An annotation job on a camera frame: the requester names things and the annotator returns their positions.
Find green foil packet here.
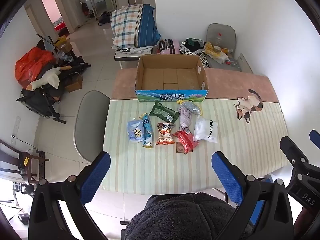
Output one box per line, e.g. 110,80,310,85
149,101,180,123

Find long blue snack packet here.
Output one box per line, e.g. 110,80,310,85
139,113,153,148

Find yellow cardboard box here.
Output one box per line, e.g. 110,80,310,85
53,35,73,52

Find striped and pink table mat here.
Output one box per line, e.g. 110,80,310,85
99,68,290,196

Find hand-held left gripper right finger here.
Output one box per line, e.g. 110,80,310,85
211,151,294,240

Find small brown cardboard box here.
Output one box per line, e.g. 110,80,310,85
64,74,84,92

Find grey cushioned chair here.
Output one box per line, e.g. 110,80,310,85
205,23,242,72

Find dark fleece clothing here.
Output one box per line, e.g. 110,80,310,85
123,192,251,240

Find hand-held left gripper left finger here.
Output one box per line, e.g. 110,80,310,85
28,151,111,240

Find white leaning board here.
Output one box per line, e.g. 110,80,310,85
237,53,253,75

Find orange cartoon snack packet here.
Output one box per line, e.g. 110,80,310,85
155,122,175,145

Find plaid folded quilt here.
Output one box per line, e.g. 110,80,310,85
111,4,161,48

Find silver and yellow scrubber packet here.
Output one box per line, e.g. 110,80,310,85
177,100,203,117

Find light blue tissue packet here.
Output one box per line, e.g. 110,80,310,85
127,119,145,143

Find white plastic packet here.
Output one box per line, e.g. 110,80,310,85
193,115,219,143

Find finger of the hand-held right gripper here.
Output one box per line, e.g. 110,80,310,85
309,129,320,150
279,136,309,167

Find black and white patterned bag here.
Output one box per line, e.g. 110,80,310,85
179,38,210,67

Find grey plastic chair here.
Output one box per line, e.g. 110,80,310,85
74,90,112,165

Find orange plastic bag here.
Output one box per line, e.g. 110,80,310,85
14,47,56,89

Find black folded stroller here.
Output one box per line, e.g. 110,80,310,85
16,55,91,125

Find pink suitcase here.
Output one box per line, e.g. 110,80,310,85
158,39,181,54

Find red plastic packet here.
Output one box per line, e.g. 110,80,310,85
173,130,200,152

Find white folding bench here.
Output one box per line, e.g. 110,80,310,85
114,45,153,70

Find purple cloth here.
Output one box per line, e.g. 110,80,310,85
177,106,192,133

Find dark wooden chair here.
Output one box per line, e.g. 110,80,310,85
0,139,50,183

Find yellow plastic bag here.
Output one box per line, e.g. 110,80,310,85
204,42,228,58

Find white goose plush toy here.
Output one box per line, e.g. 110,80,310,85
26,65,72,91

